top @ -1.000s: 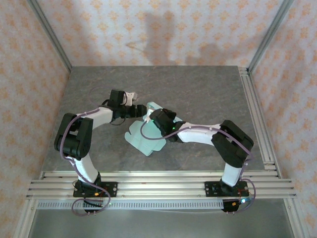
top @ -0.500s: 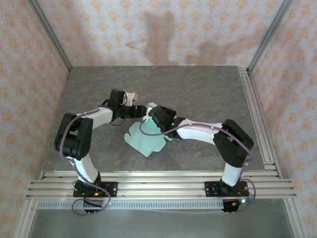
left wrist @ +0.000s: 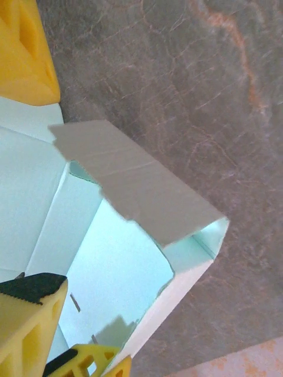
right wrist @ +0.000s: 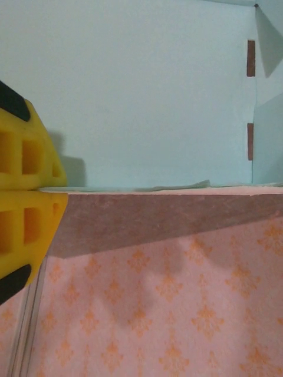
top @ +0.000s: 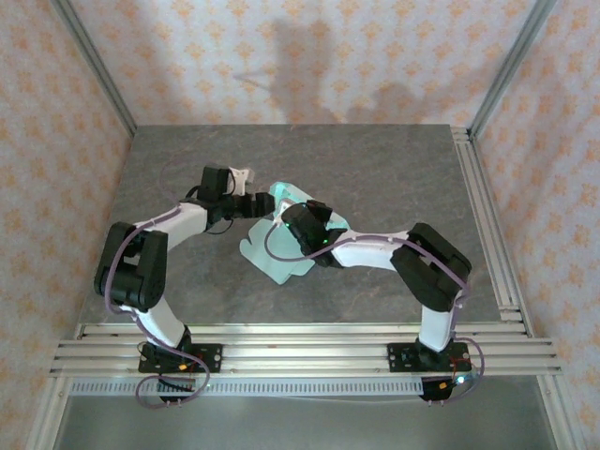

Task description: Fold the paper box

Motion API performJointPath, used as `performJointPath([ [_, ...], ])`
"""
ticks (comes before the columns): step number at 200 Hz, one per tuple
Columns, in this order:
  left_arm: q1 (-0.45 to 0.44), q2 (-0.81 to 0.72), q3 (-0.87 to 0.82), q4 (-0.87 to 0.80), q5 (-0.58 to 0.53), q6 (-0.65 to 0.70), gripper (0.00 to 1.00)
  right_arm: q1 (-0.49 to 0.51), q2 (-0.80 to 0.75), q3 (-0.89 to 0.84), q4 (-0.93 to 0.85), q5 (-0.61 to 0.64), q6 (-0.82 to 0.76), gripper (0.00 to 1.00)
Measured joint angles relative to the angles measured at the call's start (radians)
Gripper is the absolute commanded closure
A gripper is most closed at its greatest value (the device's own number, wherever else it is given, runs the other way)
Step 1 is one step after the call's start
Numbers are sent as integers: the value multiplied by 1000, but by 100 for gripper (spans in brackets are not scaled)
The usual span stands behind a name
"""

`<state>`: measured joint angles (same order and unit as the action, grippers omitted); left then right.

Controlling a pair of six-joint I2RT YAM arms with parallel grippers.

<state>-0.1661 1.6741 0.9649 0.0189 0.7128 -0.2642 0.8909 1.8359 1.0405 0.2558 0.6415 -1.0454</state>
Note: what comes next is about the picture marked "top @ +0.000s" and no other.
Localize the slotted grey cable duct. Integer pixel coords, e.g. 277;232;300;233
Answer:
69;378;426;398

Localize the aluminium frame leg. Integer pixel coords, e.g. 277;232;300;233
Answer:
27;374;74;450
533;374;590;450

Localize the grey metal panel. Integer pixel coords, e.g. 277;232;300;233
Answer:
55;396;562;450

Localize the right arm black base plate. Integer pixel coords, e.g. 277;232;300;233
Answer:
386;341;471;374

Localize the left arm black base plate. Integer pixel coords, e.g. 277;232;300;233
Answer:
139;343;224;375

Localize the mint green paper box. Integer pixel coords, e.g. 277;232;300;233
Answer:
237;180;351;286

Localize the aluminium side rail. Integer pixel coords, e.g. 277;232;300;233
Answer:
451;127;534;338

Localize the aluminium rail frame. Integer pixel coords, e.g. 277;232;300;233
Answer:
49;322;563;377

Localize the aluminium upright post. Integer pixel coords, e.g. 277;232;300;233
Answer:
50;0;138;138
467;0;560;138

